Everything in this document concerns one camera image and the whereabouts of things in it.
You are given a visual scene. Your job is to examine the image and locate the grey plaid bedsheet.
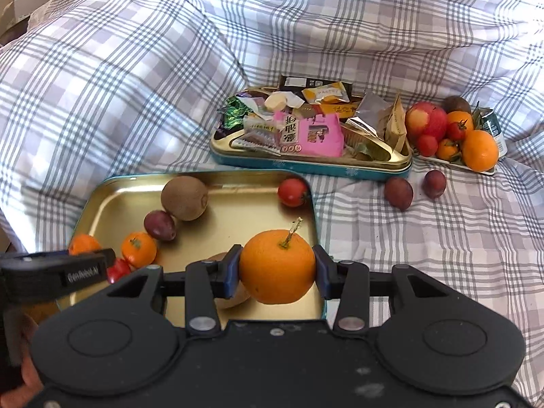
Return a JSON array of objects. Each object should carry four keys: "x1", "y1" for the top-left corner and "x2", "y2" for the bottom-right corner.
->
[{"x1": 0, "y1": 0, "x2": 544, "y2": 408}]

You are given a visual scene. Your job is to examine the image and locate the dark purple passion fruit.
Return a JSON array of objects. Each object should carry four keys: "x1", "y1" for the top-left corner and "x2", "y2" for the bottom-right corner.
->
[
  {"x1": 422, "y1": 169, "x2": 447, "y2": 200},
  {"x1": 143, "y1": 210, "x2": 177, "y2": 242},
  {"x1": 384, "y1": 176, "x2": 414, "y2": 211}
]

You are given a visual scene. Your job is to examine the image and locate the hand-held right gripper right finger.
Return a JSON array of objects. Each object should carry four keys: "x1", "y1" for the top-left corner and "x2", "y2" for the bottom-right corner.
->
[{"x1": 312, "y1": 244, "x2": 452, "y2": 335}]

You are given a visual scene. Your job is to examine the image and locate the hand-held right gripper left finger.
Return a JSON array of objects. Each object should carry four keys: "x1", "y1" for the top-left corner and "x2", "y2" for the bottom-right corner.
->
[{"x1": 106, "y1": 244, "x2": 243, "y2": 335}]

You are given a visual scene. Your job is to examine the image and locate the striped snack packet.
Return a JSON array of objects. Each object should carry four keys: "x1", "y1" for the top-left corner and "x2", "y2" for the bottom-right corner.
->
[{"x1": 231, "y1": 129, "x2": 284, "y2": 154}]

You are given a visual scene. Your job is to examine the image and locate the pink snack packet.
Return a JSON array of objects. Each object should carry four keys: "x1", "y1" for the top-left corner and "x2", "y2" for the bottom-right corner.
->
[{"x1": 274, "y1": 110, "x2": 344, "y2": 158}]

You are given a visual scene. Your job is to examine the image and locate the brown paper snack packet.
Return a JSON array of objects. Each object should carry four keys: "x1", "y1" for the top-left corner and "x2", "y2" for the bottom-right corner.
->
[{"x1": 378, "y1": 92, "x2": 409, "y2": 154}]

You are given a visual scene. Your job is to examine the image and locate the brown kiwi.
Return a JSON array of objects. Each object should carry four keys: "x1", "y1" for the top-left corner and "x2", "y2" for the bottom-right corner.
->
[
  {"x1": 442, "y1": 95, "x2": 473, "y2": 116},
  {"x1": 160, "y1": 175, "x2": 209, "y2": 222}
]

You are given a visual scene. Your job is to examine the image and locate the black snack packet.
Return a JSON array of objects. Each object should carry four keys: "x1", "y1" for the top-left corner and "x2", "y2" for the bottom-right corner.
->
[{"x1": 279, "y1": 75, "x2": 354, "y2": 99}]

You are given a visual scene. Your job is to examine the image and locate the yellow snack packet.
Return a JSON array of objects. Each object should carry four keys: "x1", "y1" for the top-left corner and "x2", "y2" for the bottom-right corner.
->
[{"x1": 300, "y1": 82, "x2": 347, "y2": 105}]

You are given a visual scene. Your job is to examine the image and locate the orange tangerine with stem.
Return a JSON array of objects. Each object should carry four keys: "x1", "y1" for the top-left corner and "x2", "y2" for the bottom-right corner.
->
[{"x1": 238, "y1": 218, "x2": 318, "y2": 306}]

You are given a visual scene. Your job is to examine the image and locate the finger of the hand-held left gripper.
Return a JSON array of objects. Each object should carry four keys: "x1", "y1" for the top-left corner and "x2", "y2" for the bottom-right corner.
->
[{"x1": 0, "y1": 248, "x2": 117, "y2": 304}]

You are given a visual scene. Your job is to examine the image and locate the small orange tangerine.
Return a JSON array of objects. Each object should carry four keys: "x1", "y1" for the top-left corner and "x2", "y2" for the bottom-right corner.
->
[{"x1": 436, "y1": 138, "x2": 461, "y2": 162}]

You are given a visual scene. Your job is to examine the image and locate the gold tin tray teal rim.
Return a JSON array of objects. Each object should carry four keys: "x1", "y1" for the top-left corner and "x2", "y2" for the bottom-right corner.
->
[{"x1": 56, "y1": 169, "x2": 331, "y2": 323}]

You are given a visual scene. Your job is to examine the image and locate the gold tin of snacks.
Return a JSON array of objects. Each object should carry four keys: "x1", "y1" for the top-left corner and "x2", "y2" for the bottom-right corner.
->
[{"x1": 210, "y1": 87, "x2": 413, "y2": 181}]

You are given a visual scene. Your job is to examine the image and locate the large orange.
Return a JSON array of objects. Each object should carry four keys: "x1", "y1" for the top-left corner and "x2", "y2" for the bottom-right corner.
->
[{"x1": 461, "y1": 129, "x2": 499, "y2": 173}]

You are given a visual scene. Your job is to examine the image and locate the silver foil snack packet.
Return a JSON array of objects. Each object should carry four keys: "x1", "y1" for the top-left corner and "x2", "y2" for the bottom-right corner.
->
[{"x1": 346, "y1": 90, "x2": 390, "y2": 137}]

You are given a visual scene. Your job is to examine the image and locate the small red cherry tomato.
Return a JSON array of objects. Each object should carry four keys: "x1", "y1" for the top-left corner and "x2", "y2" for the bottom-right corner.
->
[
  {"x1": 445, "y1": 121, "x2": 468, "y2": 142},
  {"x1": 106, "y1": 258, "x2": 133, "y2": 284},
  {"x1": 416, "y1": 134, "x2": 440, "y2": 158}
]

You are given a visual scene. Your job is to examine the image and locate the green and white can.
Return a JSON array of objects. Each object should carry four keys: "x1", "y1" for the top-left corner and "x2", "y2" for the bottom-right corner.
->
[{"x1": 479, "y1": 109, "x2": 509, "y2": 159}]

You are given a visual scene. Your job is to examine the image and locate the white fruit tray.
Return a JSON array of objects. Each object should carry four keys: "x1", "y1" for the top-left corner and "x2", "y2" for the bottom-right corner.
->
[{"x1": 414, "y1": 146, "x2": 498, "y2": 176}]

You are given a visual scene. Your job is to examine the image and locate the green foil candy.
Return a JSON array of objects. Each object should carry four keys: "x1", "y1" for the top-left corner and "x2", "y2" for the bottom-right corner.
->
[{"x1": 218, "y1": 97, "x2": 248, "y2": 131}]

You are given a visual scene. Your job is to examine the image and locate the red apple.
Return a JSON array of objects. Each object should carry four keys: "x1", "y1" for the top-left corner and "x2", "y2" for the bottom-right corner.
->
[{"x1": 405, "y1": 101, "x2": 449, "y2": 143}]

